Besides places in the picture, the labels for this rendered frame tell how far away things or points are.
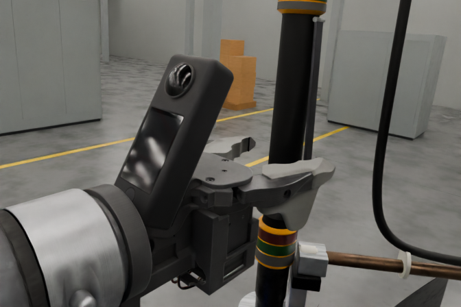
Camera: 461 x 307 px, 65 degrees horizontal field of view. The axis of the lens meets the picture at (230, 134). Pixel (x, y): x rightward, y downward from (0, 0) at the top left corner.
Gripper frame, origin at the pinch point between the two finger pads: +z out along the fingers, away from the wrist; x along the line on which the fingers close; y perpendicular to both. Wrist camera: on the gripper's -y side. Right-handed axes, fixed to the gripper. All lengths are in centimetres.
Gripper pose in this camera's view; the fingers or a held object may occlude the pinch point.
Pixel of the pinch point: (286, 149)
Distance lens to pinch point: 36.1
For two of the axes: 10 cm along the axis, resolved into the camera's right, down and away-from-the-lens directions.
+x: 7.4, 2.3, -6.3
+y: -0.6, 9.6, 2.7
